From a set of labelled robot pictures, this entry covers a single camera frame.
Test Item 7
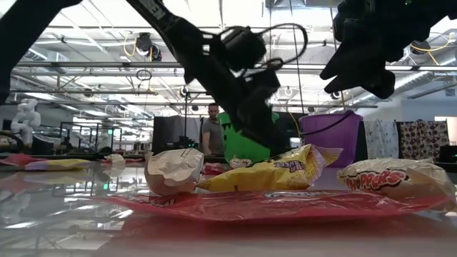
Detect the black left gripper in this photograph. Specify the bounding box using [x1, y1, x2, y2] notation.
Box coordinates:
[210, 67, 282, 149]

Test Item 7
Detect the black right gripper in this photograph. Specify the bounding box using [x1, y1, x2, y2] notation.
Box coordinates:
[319, 0, 429, 100]

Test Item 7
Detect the yellow candy packet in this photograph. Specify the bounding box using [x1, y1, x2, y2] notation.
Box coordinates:
[24, 158, 93, 172]
[197, 143, 344, 193]

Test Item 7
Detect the green halloween bucket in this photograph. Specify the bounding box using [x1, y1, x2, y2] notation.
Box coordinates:
[216, 111, 281, 164]

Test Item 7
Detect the purple halloween bucket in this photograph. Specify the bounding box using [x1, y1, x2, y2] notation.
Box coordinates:
[298, 109, 364, 168]

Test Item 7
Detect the person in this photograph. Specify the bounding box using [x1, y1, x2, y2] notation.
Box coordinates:
[201, 102, 226, 157]

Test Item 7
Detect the white patterned cloth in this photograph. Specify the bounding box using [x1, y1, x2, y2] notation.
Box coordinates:
[363, 119, 400, 161]

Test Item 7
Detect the brown patterned cloth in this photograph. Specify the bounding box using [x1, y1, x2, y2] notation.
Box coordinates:
[398, 120, 450, 162]

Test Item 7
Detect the black partition panel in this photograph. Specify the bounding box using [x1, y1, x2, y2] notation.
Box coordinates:
[152, 115, 203, 155]

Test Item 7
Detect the black hanging cable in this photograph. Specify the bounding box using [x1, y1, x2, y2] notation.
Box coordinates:
[289, 0, 304, 115]

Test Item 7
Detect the silver ventilation duct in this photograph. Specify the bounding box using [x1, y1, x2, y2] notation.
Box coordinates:
[23, 44, 71, 74]
[392, 69, 457, 104]

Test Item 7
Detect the black metal frame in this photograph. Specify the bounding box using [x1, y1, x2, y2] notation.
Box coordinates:
[183, 91, 215, 151]

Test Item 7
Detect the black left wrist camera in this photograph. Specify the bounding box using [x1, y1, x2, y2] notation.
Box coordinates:
[219, 25, 268, 71]

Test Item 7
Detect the long ceiling light rail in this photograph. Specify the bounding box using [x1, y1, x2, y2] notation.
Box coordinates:
[14, 61, 457, 72]

